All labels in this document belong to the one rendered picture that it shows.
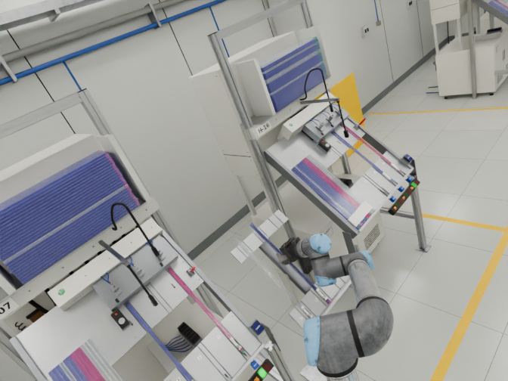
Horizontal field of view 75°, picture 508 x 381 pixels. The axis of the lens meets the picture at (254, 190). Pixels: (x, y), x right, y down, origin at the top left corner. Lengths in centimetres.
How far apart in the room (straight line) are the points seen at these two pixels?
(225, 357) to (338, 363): 68
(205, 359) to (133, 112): 221
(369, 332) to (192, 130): 277
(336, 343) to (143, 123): 261
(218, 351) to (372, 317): 79
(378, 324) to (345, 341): 9
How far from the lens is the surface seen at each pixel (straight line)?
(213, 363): 154
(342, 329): 93
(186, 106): 335
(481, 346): 232
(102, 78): 308
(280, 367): 175
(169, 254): 155
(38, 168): 162
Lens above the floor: 192
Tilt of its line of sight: 26 degrees down
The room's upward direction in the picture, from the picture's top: 23 degrees counter-clockwise
